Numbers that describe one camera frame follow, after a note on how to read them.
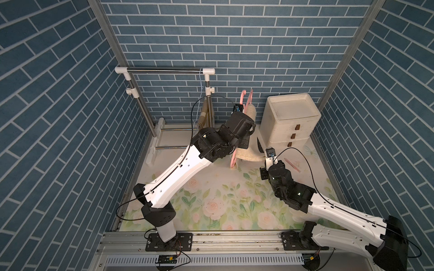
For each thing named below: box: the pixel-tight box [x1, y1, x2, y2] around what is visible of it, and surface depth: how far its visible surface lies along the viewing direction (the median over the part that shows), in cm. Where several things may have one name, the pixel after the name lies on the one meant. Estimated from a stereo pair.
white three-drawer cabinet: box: [259, 93, 322, 150], surface depth 99 cm
